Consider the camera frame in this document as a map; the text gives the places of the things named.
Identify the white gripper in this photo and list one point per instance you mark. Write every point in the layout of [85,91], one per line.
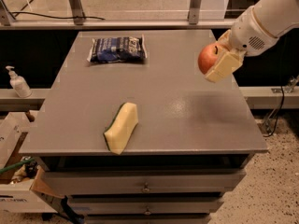
[249,34]

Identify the yellow green sponge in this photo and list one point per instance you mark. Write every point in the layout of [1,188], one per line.
[121,128]

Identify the blue chip bag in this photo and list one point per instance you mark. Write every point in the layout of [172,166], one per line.
[117,50]

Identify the metal window frame rail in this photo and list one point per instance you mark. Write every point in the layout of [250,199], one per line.
[114,14]

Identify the red apple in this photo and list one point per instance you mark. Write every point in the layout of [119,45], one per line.
[208,56]

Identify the white pump bottle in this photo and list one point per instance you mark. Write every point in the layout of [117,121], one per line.
[18,83]

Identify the cardboard box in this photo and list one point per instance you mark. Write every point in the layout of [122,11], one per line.
[21,188]

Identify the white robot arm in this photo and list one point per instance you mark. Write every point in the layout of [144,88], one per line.
[279,16]

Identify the grey drawer cabinet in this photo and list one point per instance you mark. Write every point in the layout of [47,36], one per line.
[190,146]

